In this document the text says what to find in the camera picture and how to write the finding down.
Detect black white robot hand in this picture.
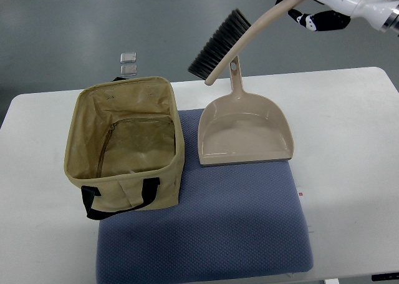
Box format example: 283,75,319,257
276,0,390,32

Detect pink hand broom black bristles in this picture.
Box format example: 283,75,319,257
188,0,304,86

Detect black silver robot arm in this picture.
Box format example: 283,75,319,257
381,0,398,34

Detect pink plastic dustpan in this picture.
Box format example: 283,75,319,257
198,57,294,165

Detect upper clear floor plate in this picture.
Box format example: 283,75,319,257
120,52,137,64

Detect blue textured cushion mat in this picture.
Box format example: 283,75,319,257
96,109,314,283

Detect black table control panel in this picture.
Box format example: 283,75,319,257
371,272,399,282

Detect yellow fabric bag black handles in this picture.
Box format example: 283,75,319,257
64,76,185,220

